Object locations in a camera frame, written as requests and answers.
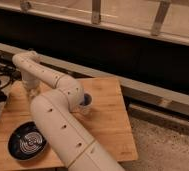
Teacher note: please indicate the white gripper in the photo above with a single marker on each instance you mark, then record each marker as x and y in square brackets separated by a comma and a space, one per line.
[32, 89]

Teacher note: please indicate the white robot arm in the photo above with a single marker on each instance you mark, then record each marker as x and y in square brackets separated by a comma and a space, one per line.
[51, 112]

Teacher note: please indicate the dark ceramic bowl spiral pattern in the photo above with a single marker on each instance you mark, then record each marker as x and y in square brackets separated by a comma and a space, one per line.
[26, 142]

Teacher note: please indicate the glass cup blue inside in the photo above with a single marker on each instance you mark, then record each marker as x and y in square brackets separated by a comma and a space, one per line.
[85, 106]

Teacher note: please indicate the wooden table board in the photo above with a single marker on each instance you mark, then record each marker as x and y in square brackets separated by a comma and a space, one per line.
[108, 122]

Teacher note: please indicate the metal window rail frame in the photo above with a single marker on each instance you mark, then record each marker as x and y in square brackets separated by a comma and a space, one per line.
[166, 20]

